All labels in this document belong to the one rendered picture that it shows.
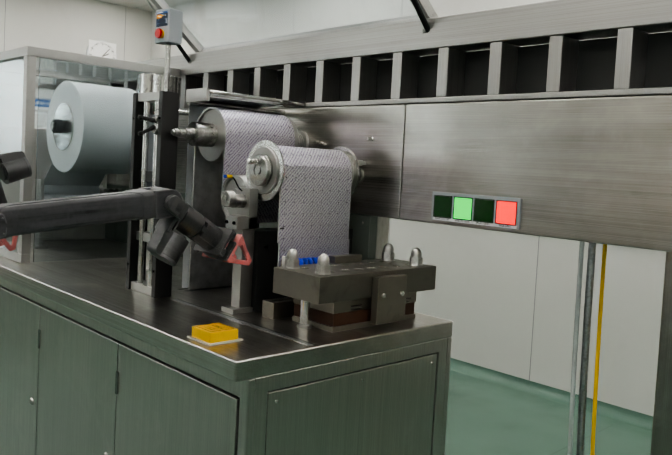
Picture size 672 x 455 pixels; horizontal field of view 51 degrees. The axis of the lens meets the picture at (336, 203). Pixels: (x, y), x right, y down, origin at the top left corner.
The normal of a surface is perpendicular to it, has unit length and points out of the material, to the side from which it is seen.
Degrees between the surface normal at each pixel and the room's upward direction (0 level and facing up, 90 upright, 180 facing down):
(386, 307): 90
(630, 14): 90
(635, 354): 90
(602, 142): 90
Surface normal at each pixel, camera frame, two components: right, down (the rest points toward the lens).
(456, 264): -0.73, 0.00
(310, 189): 0.69, 0.07
